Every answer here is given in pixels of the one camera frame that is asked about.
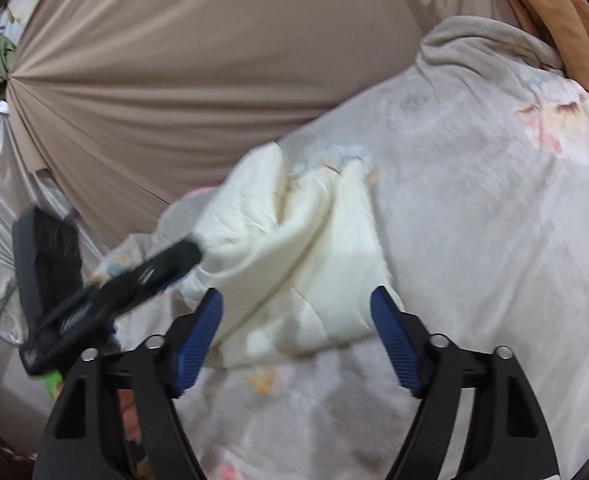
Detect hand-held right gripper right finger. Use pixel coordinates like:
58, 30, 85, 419
371, 286, 560, 480

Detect cream quilted jacket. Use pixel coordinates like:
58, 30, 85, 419
177, 141, 405, 371

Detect green pillow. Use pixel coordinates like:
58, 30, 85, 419
44, 367, 68, 401

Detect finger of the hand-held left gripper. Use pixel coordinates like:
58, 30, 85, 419
82, 240, 203, 321

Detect grey floral fleece blanket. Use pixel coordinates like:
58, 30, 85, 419
89, 15, 589, 480

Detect orange cloth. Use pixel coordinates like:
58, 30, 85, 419
489, 0, 589, 93

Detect beige draped cloth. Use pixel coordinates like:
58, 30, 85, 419
4, 0, 520, 251

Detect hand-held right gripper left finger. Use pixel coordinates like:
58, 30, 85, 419
33, 287, 224, 480

